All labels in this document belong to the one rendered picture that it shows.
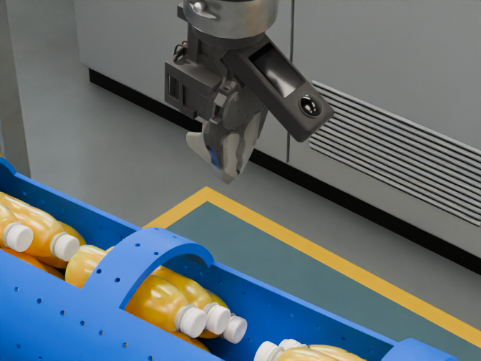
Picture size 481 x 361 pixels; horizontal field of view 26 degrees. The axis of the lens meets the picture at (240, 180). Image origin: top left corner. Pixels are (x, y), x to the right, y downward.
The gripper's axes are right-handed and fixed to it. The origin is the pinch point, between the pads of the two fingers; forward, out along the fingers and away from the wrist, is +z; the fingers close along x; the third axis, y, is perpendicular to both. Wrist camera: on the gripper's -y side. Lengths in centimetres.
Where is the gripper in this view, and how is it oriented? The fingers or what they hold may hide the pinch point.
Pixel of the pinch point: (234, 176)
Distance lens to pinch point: 112.5
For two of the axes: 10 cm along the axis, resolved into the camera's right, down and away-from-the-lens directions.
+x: -6.3, 5.2, -5.8
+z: -0.6, 7.1, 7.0
